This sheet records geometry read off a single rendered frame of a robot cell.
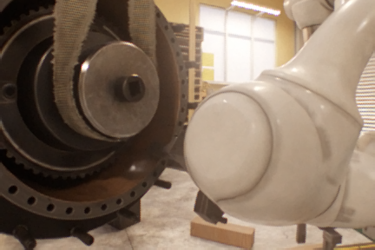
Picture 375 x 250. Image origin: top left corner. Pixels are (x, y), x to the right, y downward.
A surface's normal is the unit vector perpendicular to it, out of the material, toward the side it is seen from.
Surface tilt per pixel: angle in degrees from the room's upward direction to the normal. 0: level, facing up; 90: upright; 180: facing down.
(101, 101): 90
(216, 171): 75
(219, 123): 80
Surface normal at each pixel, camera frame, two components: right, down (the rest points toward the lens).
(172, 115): -0.64, -0.23
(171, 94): -0.65, 0.00
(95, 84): 0.76, 0.02
